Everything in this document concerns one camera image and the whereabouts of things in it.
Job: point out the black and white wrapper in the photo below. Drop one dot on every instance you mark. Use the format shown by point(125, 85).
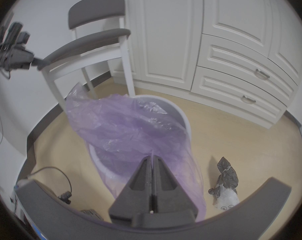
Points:
point(227, 176)

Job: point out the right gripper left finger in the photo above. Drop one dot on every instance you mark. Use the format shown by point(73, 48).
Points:
point(131, 201)

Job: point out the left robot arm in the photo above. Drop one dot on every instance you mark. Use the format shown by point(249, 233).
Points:
point(11, 34)

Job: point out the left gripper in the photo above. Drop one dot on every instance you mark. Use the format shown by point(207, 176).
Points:
point(18, 59)

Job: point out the white chair dark grey seat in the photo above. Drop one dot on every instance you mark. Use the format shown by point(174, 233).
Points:
point(96, 11)

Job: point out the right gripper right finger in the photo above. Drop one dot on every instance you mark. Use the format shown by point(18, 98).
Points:
point(173, 201)

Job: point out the purple plastic bag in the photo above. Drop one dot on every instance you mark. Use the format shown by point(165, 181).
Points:
point(121, 124)

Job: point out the pale grey trash bin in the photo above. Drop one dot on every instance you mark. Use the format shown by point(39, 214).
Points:
point(178, 119)

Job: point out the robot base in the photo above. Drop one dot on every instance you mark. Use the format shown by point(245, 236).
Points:
point(22, 184)

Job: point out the white wardrobe with drawers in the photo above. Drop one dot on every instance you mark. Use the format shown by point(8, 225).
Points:
point(171, 34)

